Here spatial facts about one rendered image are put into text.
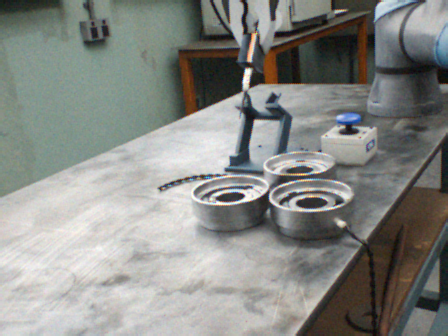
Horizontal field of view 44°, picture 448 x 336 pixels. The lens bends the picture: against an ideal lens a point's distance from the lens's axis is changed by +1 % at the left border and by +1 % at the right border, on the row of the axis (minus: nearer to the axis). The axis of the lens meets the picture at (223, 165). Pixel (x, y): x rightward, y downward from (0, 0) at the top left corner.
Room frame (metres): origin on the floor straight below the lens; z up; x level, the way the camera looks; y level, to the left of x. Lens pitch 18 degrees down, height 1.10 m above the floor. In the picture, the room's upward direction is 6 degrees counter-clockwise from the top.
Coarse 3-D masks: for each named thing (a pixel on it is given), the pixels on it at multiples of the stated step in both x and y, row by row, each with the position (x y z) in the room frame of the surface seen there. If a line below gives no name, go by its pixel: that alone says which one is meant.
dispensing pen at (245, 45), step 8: (256, 24) 0.91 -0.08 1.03; (256, 32) 0.91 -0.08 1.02; (248, 40) 0.89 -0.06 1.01; (240, 48) 0.89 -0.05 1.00; (248, 48) 0.88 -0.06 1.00; (240, 56) 0.88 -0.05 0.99; (240, 64) 0.88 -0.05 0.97; (248, 64) 0.87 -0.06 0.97; (248, 72) 0.87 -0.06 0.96; (256, 72) 0.90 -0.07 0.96; (248, 80) 0.87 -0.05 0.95; (248, 88) 0.87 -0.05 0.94; (240, 112) 0.85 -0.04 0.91
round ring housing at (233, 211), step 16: (224, 176) 0.74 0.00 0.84; (240, 176) 0.73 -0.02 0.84; (192, 192) 0.69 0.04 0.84; (224, 192) 0.71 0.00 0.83; (240, 192) 0.70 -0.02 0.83; (208, 208) 0.64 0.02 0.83; (224, 208) 0.64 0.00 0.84; (240, 208) 0.64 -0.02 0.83; (256, 208) 0.65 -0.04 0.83; (208, 224) 0.65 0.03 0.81; (224, 224) 0.64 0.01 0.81; (240, 224) 0.64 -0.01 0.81; (256, 224) 0.65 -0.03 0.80
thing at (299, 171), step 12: (276, 156) 0.80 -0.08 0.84; (288, 156) 0.81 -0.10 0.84; (300, 156) 0.81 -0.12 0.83; (312, 156) 0.80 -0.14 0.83; (324, 156) 0.79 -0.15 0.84; (264, 168) 0.76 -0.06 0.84; (288, 168) 0.78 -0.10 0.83; (300, 168) 0.78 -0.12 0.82; (312, 168) 0.77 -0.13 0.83; (336, 168) 0.75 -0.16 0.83; (276, 180) 0.73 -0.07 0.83; (288, 180) 0.72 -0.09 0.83
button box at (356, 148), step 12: (336, 132) 0.88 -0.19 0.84; (348, 132) 0.86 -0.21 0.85; (360, 132) 0.87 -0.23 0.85; (372, 132) 0.87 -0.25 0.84; (324, 144) 0.86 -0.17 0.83; (336, 144) 0.85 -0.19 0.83; (348, 144) 0.84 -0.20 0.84; (360, 144) 0.83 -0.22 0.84; (372, 144) 0.86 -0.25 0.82; (336, 156) 0.85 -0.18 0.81; (348, 156) 0.84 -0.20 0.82; (360, 156) 0.83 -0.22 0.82; (372, 156) 0.86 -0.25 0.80
